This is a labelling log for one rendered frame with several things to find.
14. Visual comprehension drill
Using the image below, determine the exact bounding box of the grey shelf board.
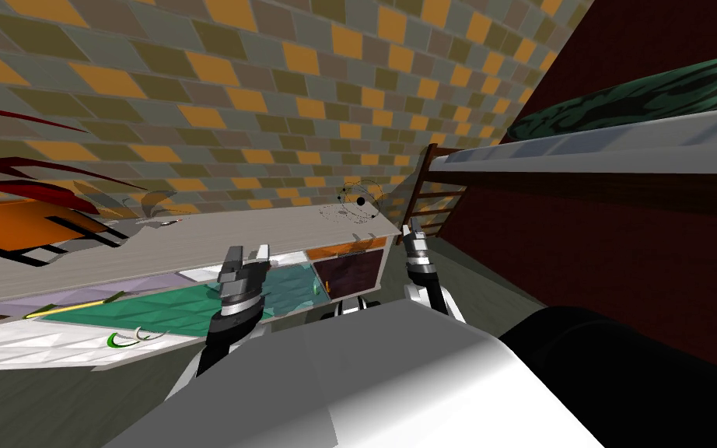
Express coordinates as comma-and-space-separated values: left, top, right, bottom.
426, 104, 717, 177

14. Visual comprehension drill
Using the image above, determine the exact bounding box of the dark green round cushion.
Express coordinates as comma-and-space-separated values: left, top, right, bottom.
506, 52, 717, 144

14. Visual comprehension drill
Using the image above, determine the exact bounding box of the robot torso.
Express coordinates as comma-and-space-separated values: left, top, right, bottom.
102, 296, 606, 448

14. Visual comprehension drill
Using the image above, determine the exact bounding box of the yellow pencil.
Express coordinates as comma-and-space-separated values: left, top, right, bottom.
24, 297, 114, 320

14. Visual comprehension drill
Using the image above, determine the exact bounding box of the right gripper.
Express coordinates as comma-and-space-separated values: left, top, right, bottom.
401, 224, 429, 258

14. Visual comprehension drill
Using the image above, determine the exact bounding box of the brown wooden chair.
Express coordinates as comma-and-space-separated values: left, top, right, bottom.
397, 142, 469, 241

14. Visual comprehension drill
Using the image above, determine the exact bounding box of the teal white purple rug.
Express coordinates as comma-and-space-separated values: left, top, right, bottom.
0, 251, 334, 373

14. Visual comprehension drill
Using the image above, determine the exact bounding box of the dark red plant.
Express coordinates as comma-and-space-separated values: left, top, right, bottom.
0, 104, 148, 215

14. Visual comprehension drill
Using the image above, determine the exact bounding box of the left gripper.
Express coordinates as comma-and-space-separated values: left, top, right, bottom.
217, 243, 272, 306

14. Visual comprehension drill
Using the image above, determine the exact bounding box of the grey desk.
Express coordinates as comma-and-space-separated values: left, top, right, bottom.
0, 204, 400, 309

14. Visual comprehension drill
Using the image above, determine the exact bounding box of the dark brown drawer front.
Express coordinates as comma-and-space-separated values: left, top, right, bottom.
311, 247, 387, 303

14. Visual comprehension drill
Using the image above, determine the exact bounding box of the black wire sphere ornament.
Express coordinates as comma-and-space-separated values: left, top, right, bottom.
318, 179, 387, 226

